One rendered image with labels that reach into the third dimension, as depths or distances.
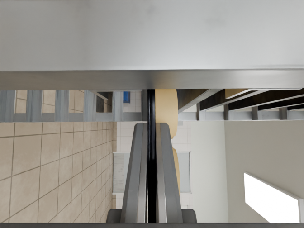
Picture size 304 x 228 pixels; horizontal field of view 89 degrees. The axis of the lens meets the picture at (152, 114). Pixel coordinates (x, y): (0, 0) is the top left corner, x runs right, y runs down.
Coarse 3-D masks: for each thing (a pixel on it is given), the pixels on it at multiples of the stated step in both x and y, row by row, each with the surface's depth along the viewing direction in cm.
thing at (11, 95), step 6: (0, 90) 49; (6, 90) 51; (12, 90) 52; (0, 96) 49; (6, 96) 51; (12, 96) 51; (0, 102) 49; (6, 102) 51; (12, 102) 51; (0, 108) 49; (6, 108) 51; (12, 108) 51; (0, 114) 49; (6, 114) 51; (12, 114) 51; (0, 120) 49; (6, 120) 51; (12, 120) 51
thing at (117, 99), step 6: (114, 96) 50; (120, 96) 51; (114, 102) 50; (120, 102) 51; (114, 108) 50; (120, 108) 51; (114, 114) 50; (120, 114) 51; (114, 120) 50; (120, 120) 50
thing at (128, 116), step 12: (24, 120) 51; (48, 120) 51; (72, 120) 51; (96, 120) 51; (108, 120) 51; (132, 120) 51; (180, 120) 51; (192, 120) 51; (216, 120) 51; (240, 120) 51; (252, 120) 52; (264, 120) 53
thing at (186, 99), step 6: (180, 90) 31; (186, 90) 26; (192, 90) 22; (198, 90) 19; (204, 90) 17; (210, 90) 16; (216, 90) 16; (180, 96) 31; (186, 96) 26; (192, 96) 22; (198, 96) 19; (204, 96) 19; (180, 102) 31; (186, 102) 26; (192, 102) 24; (198, 102) 24; (180, 108) 32; (186, 108) 31
